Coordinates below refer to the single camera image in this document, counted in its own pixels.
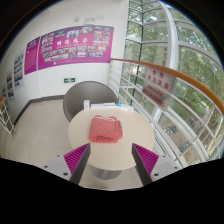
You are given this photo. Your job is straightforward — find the large magenta photo poster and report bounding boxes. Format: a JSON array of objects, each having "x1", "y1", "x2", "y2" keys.
[{"x1": 37, "y1": 25, "x2": 115, "y2": 71}]

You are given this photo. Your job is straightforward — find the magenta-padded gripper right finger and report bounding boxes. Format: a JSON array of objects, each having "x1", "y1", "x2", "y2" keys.
[{"x1": 131, "y1": 143, "x2": 182, "y2": 186}]

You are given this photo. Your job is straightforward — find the grey tub chair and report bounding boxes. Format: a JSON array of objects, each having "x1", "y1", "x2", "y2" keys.
[{"x1": 62, "y1": 80, "x2": 119, "y2": 123}]

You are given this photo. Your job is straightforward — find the white photo wall poster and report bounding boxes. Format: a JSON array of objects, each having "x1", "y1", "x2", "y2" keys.
[
  {"x1": 13, "y1": 50, "x2": 26, "y2": 89},
  {"x1": 5, "y1": 70, "x2": 17, "y2": 103}
]

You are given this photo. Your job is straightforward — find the narrow magenta text poster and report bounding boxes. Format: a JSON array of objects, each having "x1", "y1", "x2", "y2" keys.
[{"x1": 23, "y1": 36, "x2": 42, "y2": 76}]

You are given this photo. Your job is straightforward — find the flat white teal box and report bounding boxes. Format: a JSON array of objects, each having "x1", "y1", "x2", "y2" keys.
[{"x1": 116, "y1": 102, "x2": 135, "y2": 113}]

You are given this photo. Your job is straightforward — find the metal danger warning sign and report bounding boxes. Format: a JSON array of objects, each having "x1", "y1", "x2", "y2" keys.
[{"x1": 142, "y1": 79, "x2": 173, "y2": 112}]

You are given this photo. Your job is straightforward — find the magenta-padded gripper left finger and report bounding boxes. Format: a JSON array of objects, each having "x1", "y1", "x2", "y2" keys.
[{"x1": 42, "y1": 143, "x2": 92, "y2": 185}]

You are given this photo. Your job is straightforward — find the short white stair railing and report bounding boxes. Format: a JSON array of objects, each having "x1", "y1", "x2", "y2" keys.
[{"x1": 0, "y1": 95, "x2": 17, "y2": 138}]

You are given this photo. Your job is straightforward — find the coral pink towel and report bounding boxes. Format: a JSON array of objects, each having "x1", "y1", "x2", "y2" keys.
[{"x1": 88, "y1": 115, "x2": 124, "y2": 144}]

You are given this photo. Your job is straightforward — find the flat white blue box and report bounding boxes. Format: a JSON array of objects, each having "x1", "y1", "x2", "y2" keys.
[
  {"x1": 103, "y1": 102, "x2": 118, "y2": 109},
  {"x1": 90, "y1": 102, "x2": 106, "y2": 110}
]

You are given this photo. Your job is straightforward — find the small upright white box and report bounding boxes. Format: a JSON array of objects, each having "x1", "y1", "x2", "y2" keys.
[{"x1": 83, "y1": 99, "x2": 91, "y2": 112}]

